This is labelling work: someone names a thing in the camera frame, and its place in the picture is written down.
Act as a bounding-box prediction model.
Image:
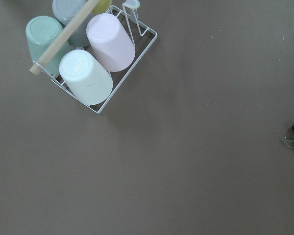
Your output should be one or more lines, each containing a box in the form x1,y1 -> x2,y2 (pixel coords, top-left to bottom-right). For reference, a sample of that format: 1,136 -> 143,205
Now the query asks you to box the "white cup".
59,49 -> 113,105

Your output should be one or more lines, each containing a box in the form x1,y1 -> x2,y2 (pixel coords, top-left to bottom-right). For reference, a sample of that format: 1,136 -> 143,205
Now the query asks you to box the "pink cup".
86,13 -> 136,72

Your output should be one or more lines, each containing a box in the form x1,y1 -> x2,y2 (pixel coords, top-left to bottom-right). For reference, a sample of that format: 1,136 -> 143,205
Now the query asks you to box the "yellow cup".
92,0 -> 112,15

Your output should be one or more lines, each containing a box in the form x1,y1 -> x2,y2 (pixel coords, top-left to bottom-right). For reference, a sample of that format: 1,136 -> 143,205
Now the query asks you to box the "grey blue cup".
52,0 -> 94,47

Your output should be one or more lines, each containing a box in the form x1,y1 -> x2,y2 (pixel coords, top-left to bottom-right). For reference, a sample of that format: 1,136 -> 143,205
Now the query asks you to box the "mint green cup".
25,16 -> 72,74

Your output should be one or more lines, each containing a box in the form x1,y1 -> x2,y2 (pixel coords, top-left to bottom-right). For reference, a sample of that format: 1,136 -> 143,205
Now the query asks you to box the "white wire cup rack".
41,0 -> 157,114

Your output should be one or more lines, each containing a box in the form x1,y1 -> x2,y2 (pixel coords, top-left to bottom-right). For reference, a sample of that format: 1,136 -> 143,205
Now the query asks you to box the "wooden rack handle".
29,0 -> 99,75

